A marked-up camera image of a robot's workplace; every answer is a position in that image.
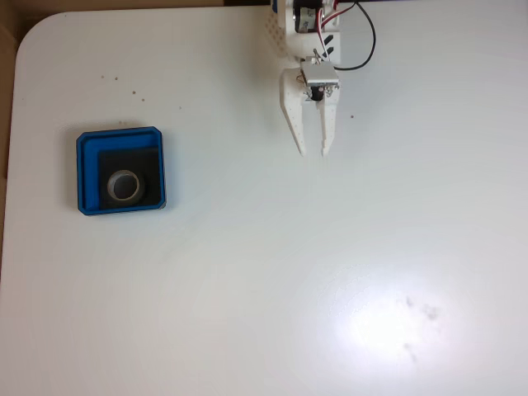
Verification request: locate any black tape roll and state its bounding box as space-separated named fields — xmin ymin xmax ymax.
xmin=106 ymin=168 xmax=147 ymax=203

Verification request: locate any white camera box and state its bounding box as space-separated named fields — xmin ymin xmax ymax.
xmin=299 ymin=60 xmax=341 ymax=90

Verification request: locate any blue square box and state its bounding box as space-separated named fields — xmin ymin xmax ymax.
xmin=75 ymin=125 xmax=168 ymax=217

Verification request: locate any red white servo cable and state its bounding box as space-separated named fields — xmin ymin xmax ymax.
xmin=317 ymin=0 xmax=351 ymax=61

